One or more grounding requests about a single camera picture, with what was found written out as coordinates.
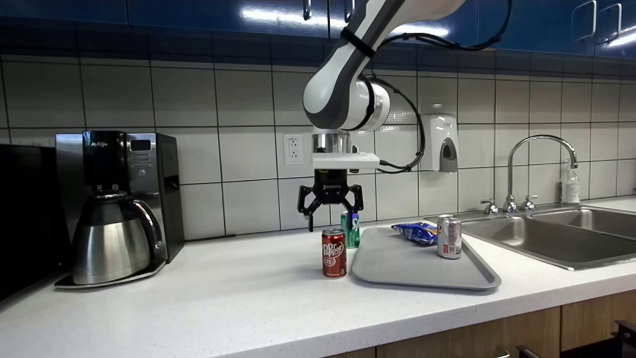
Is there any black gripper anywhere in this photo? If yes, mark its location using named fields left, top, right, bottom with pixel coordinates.
left=296, top=170, right=366, bottom=235

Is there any green soda can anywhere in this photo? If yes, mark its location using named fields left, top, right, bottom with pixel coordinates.
left=338, top=209, right=362, bottom=251

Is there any red soda can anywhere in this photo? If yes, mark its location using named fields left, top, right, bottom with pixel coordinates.
left=320, top=227, right=348, bottom=281

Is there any silver soda can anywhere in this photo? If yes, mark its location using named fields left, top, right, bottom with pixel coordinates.
left=435, top=213, right=465, bottom=261

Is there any grey plastic tray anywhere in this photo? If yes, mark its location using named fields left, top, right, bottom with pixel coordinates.
left=350, top=227, right=503, bottom=293

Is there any blue chip bag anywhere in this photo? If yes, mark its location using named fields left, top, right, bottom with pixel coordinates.
left=389, top=221, right=441, bottom=249

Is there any chrome gooseneck faucet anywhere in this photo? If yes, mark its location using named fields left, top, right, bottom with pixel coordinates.
left=505, top=134, right=580, bottom=215

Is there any black coffee maker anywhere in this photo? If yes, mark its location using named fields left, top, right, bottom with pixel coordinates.
left=54, top=130, right=187, bottom=293

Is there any blue cabinet door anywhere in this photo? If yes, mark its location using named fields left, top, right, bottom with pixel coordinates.
left=0, top=0, right=127, bottom=28
left=328, top=0, right=485, bottom=46
left=598, top=0, right=636, bottom=60
left=481, top=0, right=602, bottom=54
left=125, top=0, right=332, bottom=36

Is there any wooden base cabinet door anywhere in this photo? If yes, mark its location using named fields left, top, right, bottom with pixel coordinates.
left=560, top=289, right=636, bottom=355
left=374, top=305, right=562, bottom=358

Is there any steel coffee carafe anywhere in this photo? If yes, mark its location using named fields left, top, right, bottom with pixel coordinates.
left=69, top=192, right=167, bottom=289

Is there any stainless steel double sink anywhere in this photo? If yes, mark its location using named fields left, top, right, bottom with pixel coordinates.
left=463, top=205, right=636, bottom=273

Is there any clear pump soap bottle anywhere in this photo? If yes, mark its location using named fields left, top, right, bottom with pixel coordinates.
left=558, top=166, right=582, bottom=207

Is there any black microwave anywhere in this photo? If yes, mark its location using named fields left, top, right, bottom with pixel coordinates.
left=0, top=144, right=71, bottom=305

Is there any black object beside cabinet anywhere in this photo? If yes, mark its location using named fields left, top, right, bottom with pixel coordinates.
left=612, top=319, right=636, bottom=358

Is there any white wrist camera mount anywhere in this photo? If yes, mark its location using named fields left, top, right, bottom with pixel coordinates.
left=310, top=152, right=382, bottom=176

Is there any white wall outlet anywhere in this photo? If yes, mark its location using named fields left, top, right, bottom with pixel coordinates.
left=282, top=134, right=304, bottom=168

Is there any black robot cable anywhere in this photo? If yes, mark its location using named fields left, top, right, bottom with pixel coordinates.
left=360, top=0, right=517, bottom=178

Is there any white wall soap dispenser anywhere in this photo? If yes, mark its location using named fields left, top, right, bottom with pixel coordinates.
left=417, top=114, right=461, bottom=176

